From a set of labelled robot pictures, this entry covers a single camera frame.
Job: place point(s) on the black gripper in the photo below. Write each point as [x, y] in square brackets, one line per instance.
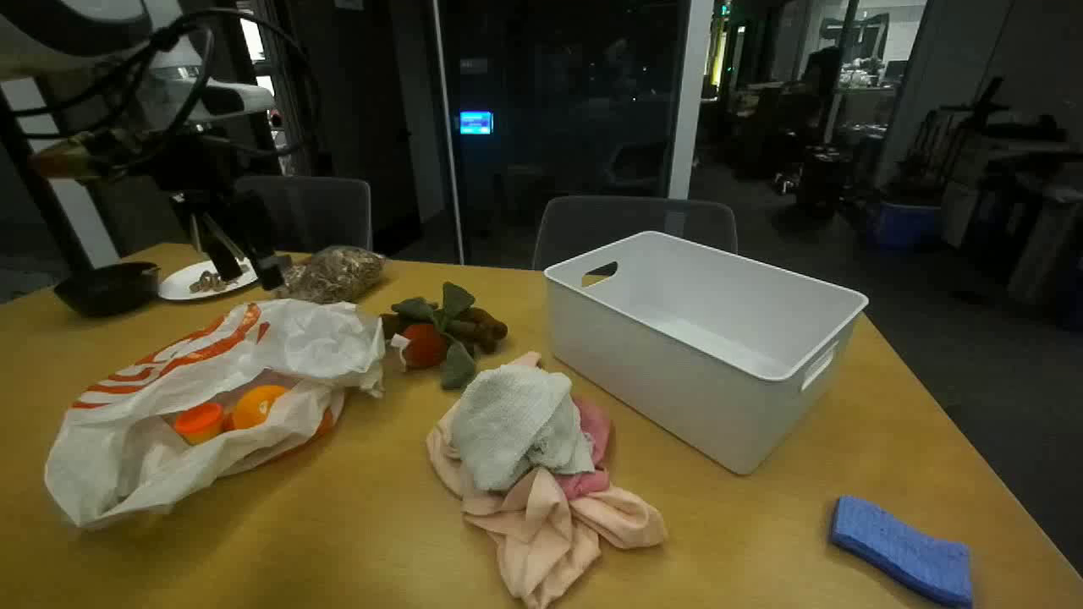
[202, 174]

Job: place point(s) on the orange plush toy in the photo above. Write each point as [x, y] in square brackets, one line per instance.
[255, 408]

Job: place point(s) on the grey white cloth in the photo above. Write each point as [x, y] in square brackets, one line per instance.
[521, 417]

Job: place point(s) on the yellow container orange lid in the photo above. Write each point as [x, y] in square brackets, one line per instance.
[202, 421]

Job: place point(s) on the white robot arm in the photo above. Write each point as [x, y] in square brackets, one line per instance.
[164, 113]

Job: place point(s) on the peach cloth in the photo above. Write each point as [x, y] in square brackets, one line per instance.
[544, 543]

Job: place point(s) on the white plate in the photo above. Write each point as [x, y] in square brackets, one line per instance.
[202, 281]

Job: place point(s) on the grey chair left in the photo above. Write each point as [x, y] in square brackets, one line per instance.
[304, 210]

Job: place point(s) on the grey chair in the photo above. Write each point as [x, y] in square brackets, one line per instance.
[304, 210]
[577, 226]

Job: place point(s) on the white orange plastic bag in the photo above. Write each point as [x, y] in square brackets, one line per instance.
[120, 451]

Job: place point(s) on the blue lit screen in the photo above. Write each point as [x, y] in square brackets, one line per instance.
[475, 124]

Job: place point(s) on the grey chair right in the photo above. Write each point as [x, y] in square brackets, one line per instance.
[577, 226]

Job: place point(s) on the pink cloth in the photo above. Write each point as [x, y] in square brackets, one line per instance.
[596, 430]

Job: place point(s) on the white plastic bin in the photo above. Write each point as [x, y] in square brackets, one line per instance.
[718, 349]

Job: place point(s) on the blue bin in background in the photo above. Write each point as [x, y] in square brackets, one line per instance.
[905, 226]

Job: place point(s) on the blue sponge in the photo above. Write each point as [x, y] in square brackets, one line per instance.
[922, 564]

